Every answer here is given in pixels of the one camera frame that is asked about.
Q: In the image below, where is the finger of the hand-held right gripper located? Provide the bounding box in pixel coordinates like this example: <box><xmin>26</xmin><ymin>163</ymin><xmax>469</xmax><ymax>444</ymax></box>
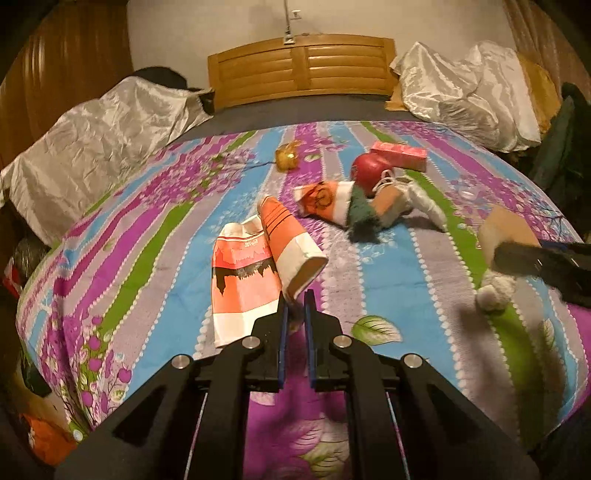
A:
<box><xmin>492</xmin><ymin>244</ymin><xmax>591</xmax><ymax>306</ymax></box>
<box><xmin>537</xmin><ymin>239</ymin><xmax>591</xmax><ymax>259</ymax></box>

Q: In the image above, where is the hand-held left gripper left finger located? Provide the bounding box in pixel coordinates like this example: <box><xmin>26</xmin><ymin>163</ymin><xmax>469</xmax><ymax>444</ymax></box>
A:
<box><xmin>54</xmin><ymin>293</ymin><xmax>289</xmax><ymax>480</ymax></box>

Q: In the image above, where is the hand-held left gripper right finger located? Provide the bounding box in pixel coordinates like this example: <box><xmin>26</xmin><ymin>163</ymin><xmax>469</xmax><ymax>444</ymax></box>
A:
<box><xmin>304</xmin><ymin>290</ymin><xmax>541</xmax><ymax>480</ymax></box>

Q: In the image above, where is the small tan cardboard box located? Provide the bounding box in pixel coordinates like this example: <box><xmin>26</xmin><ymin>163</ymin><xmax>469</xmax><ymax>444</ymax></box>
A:
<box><xmin>477</xmin><ymin>205</ymin><xmax>540</xmax><ymax>271</ymax></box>

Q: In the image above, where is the crumpled white tissue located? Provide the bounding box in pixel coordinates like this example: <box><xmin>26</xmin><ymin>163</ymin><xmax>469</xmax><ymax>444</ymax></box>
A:
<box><xmin>475</xmin><ymin>271</ymin><xmax>517</xmax><ymax>315</ymax></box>

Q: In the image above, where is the flattened orange paper cup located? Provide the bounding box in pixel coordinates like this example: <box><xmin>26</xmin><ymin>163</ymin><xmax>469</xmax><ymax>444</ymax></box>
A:
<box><xmin>211</xmin><ymin>215</ymin><xmax>284</xmax><ymax>349</ymax></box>

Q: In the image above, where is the dark jacket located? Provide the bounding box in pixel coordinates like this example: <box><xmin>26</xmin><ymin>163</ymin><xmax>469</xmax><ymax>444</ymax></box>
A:
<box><xmin>527</xmin><ymin>82</ymin><xmax>591</xmax><ymax>195</ymax></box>

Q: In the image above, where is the green cloth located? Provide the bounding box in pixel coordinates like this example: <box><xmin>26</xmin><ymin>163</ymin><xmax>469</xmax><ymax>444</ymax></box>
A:
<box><xmin>346</xmin><ymin>186</ymin><xmax>387</xmax><ymax>243</ymax></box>

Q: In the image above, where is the orange paper cup with drawing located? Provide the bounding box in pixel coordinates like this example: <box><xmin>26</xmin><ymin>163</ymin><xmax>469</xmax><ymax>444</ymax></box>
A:
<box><xmin>294</xmin><ymin>179</ymin><xmax>356</xmax><ymax>228</ymax></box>

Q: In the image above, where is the pink box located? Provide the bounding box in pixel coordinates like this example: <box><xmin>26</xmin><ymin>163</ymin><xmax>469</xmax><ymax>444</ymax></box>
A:
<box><xmin>370</xmin><ymin>140</ymin><xmax>428</xmax><ymax>173</ymax></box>

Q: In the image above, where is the white satin cloth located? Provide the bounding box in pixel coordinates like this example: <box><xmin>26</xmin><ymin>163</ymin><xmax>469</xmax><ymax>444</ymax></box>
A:
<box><xmin>0</xmin><ymin>76</ymin><xmax>214</xmax><ymax>248</ymax></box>
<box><xmin>389</xmin><ymin>40</ymin><xmax>542</xmax><ymax>154</ymax></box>

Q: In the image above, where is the red apple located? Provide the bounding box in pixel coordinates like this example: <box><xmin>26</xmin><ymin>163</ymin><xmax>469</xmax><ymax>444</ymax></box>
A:
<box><xmin>351</xmin><ymin>152</ymin><xmax>393</xmax><ymax>195</ymax></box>

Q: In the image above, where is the gold foil wrapper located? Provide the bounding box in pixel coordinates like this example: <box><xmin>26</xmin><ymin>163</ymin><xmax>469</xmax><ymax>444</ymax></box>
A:
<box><xmin>275</xmin><ymin>141</ymin><xmax>302</xmax><ymax>173</ymax></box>

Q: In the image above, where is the patterned curtain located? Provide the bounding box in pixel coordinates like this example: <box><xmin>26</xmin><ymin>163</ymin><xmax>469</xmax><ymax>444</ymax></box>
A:
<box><xmin>502</xmin><ymin>0</ymin><xmax>583</xmax><ymax>94</ymax></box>

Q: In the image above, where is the grey bed sheet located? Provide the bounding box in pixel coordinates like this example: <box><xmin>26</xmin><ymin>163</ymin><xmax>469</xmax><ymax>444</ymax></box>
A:
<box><xmin>182</xmin><ymin>94</ymin><xmax>400</xmax><ymax>140</ymax></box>

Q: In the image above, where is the orange bag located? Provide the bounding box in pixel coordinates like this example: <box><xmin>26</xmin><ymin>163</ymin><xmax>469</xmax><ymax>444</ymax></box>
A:
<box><xmin>20</xmin><ymin>405</ymin><xmax>78</xmax><ymax>465</ymax></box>

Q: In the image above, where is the dark green bag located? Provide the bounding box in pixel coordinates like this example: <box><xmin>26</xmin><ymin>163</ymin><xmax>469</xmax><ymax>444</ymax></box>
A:
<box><xmin>17</xmin><ymin>359</ymin><xmax>52</xmax><ymax>398</ymax></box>

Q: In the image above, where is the dark plastic bag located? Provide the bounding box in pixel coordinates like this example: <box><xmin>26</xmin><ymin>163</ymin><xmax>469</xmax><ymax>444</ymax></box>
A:
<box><xmin>11</xmin><ymin>235</ymin><xmax>52</xmax><ymax>274</ymax></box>

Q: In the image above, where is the wooden headboard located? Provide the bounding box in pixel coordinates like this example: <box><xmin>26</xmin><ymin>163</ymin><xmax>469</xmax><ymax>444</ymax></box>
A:
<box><xmin>207</xmin><ymin>34</ymin><xmax>398</xmax><ymax>112</ymax></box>

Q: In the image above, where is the red bag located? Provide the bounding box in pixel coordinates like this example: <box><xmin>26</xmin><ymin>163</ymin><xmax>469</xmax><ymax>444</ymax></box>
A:
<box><xmin>2</xmin><ymin>258</ymin><xmax>25</xmax><ymax>297</ymax></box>

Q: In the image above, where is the black cloth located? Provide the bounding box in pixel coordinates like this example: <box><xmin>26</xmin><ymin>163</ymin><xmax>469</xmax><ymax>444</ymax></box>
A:
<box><xmin>133</xmin><ymin>66</ymin><xmax>216</xmax><ymax>117</ymax></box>

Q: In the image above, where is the metal pole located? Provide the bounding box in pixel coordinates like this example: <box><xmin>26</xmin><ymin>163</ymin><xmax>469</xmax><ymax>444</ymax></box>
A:
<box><xmin>282</xmin><ymin>0</ymin><xmax>295</xmax><ymax>45</ymax></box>

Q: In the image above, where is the wooden wardrobe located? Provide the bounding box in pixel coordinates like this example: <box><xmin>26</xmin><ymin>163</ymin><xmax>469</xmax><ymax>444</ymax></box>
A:
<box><xmin>0</xmin><ymin>0</ymin><xmax>133</xmax><ymax>168</ymax></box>

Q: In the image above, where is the brown paper bag with string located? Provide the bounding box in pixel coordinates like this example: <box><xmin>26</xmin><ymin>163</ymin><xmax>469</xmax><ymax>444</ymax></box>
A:
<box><xmin>369</xmin><ymin>169</ymin><xmax>417</xmax><ymax>228</ymax></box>

